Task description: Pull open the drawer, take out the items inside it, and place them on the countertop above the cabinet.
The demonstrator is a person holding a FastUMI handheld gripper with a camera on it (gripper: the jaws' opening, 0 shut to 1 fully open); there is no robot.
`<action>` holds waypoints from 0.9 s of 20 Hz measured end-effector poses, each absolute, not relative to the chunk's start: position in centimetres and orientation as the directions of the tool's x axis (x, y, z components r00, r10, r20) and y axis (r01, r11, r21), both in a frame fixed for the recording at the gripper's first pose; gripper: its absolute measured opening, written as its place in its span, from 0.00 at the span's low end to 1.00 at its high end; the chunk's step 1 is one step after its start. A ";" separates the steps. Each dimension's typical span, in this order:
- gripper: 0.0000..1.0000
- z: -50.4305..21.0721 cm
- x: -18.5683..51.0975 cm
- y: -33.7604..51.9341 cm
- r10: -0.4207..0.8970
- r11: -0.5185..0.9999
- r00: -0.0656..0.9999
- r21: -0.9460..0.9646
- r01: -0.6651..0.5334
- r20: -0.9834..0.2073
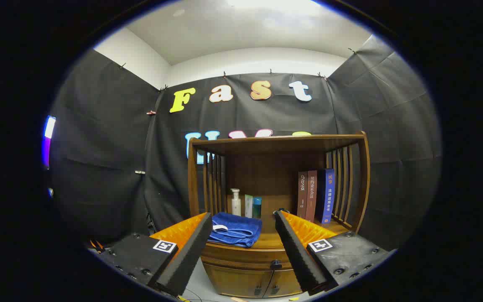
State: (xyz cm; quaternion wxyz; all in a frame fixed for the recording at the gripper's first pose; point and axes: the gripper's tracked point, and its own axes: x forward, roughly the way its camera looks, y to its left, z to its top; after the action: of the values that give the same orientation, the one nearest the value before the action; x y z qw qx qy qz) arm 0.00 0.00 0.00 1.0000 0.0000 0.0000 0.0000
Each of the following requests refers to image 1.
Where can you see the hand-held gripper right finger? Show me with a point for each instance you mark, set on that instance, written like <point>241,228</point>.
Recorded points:
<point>296,256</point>

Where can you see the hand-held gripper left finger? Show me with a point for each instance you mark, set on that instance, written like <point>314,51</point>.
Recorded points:
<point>191,256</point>

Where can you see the brown wooden drawer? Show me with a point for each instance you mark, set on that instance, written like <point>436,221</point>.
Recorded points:
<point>241,258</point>

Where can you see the wooden cabinet door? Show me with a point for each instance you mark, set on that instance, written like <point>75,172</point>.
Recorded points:
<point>233,281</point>
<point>285,283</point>

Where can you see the wooden countertop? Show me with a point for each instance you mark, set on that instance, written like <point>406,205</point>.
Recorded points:
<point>268,239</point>

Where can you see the brown wooden cabinet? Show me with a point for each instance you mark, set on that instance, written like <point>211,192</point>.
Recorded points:
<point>266,167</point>

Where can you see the blue lidded teacup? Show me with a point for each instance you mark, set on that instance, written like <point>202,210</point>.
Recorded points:
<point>282,209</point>

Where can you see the blue folded towel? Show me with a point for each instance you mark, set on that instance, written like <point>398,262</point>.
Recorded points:
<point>237,230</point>

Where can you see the reddish brown book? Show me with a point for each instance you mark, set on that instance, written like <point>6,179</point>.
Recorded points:
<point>312,195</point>

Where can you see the dark brown book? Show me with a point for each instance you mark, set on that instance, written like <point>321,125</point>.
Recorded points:
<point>302,193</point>

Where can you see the white pump bottle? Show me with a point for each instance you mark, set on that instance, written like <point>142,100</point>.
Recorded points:
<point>236,205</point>

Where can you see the blue book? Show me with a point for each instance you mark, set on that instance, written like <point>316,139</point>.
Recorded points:
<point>327,195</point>

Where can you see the white and green box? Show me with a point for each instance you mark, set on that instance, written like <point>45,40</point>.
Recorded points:
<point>248,205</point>

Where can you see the black backdrop cloth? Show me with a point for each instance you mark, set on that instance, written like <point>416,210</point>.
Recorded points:
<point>99,147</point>

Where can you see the glowing blue purple screen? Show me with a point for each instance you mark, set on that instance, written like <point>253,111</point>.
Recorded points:
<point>48,134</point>

